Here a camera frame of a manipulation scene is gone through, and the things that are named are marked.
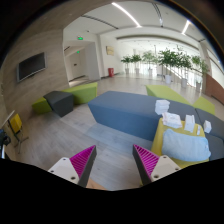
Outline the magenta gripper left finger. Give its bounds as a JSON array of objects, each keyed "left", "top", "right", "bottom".
[{"left": 49, "top": 145, "right": 97, "bottom": 187}]

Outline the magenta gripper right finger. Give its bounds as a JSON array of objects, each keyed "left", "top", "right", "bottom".
[{"left": 132, "top": 144, "right": 180, "bottom": 186}]

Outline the light blue towel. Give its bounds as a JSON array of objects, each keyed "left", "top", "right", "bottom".
[{"left": 162, "top": 129, "right": 211, "bottom": 162}]

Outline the yellow table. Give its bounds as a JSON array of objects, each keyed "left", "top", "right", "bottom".
[{"left": 151, "top": 118, "right": 209, "bottom": 168}]

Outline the crumpled white cloth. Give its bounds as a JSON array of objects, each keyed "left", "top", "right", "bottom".
[{"left": 162, "top": 112, "right": 182, "bottom": 129}]

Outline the large blue-grey sofa block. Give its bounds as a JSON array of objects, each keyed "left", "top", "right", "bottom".
[{"left": 88, "top": 91, "right": 224, "bottom": 161}]

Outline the folded white cloth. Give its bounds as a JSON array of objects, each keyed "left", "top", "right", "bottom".
[{"left": 184, "top": 115, "right": 195, "bottom": 132}]

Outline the stack of white towels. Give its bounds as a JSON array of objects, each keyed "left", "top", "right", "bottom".
[{"left": 155, "top": 100, "right": 170, "bottom": 115}]

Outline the dark grey ottoman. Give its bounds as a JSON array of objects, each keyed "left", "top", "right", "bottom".
[{"left": 44, "top": 91, "right": 73, "bottom": 117}]

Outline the small white box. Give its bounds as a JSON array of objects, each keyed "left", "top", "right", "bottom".
[{"left": 203, "top": 120, "right": 212, "bottom": 133}]

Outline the green bench left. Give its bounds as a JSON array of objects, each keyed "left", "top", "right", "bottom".
[{"left": 32, "top": 82, "right": 98, "bottom": 114}]

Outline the yellow chair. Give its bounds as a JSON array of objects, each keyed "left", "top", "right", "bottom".
[{"left": 8, "top": 114, "right": 27, "bottom": 151}]

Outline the red bin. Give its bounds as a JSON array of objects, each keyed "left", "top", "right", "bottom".
[{"left": 108, "top": 68, "right": 114, "bottom": 77}]

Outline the potted tree in white pot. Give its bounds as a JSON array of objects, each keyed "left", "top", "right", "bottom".
[{"left": 157, "top": 48, "right": 183, "bottom": 85}]

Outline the potted plant far left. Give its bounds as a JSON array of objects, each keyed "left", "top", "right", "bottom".
[{"left": 121, "top": 56, "right": 131, "bottom": 74}]

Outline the wall-mounted black television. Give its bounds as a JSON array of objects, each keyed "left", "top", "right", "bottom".
[{"left": 17, "top": 52, "right": 46, "bottom": 82}]

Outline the framed wall picture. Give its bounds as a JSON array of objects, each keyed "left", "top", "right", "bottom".
[{"left": 106, "top": 46, "right": 114, "bottom": 56}]

